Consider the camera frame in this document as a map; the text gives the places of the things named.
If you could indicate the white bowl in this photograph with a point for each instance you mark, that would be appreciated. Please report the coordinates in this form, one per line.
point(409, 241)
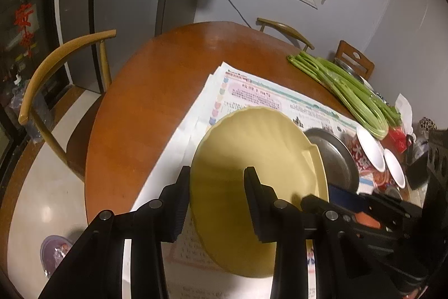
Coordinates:
point(371, 149)
point(395, 169)

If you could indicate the yellow shell-shaped plate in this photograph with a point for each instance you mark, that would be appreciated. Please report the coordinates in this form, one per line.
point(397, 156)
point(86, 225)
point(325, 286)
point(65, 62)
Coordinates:
point(246, 161)

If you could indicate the far wooden chair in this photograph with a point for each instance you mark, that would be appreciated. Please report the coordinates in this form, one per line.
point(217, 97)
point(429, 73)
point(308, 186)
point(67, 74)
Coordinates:
point(286, 30)

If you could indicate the right wooden chair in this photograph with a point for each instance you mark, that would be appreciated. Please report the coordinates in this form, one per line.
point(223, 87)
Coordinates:
point(355, 59)

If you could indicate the red packet on table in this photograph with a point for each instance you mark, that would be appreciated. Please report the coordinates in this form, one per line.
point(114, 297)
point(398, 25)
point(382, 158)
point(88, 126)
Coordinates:
point(396, 140)

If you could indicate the printed newspaper sheets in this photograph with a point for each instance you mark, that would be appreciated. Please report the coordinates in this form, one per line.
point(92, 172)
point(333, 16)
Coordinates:
point(189, 271)

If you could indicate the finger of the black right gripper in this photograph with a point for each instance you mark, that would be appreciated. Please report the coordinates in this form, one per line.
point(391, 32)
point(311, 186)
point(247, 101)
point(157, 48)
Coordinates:
point(341, 212)

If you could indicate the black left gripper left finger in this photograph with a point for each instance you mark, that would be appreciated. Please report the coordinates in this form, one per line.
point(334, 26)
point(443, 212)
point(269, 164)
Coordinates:
point(175, 200)

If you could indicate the purple bowl on floor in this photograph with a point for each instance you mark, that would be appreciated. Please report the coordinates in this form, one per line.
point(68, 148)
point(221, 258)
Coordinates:
point(53, 250)

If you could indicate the left wooden chair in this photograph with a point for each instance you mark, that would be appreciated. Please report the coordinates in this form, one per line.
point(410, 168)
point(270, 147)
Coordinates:
point(74, 156)

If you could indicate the red instant noodle package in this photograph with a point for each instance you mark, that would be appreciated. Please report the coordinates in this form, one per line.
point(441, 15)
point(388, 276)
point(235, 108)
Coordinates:
point(369, 178)

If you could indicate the wooden chair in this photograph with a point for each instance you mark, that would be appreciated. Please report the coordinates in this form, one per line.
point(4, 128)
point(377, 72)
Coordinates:
point(355, 59)
point(74, 156)
point(286, 30)

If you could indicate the green celery bunch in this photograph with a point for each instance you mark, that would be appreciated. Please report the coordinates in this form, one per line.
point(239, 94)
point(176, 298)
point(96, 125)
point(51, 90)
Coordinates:
point(368, 109)

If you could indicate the dark round metal plate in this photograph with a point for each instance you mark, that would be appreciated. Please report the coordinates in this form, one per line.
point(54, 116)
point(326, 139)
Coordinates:
point(338, 163)

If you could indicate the glass door with red characters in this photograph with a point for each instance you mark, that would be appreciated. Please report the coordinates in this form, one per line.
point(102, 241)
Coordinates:
point(28, 35)

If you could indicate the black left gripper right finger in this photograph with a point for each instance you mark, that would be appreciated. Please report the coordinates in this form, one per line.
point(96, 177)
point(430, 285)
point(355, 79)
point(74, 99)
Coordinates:
point(261, 198)

